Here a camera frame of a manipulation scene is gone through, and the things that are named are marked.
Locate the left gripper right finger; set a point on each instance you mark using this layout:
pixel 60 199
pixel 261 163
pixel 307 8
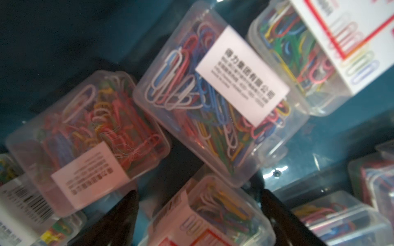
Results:
pixel 289 230

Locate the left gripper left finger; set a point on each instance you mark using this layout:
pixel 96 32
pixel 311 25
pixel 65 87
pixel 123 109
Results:
pixel 117 227

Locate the blue plastic storage tray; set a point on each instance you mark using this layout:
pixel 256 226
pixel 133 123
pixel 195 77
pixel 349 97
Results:
pixel 50 47

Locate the paper clip box tray left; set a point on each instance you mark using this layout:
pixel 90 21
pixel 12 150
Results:
pixel 89 143

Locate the paper clip box back middle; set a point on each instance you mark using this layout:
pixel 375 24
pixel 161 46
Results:
pixel 213 92

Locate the paper clip box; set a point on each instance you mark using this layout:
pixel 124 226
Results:
pixel 329 50
pixel 213 92

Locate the paper clip box back right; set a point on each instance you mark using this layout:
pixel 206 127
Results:
pixel 329 50

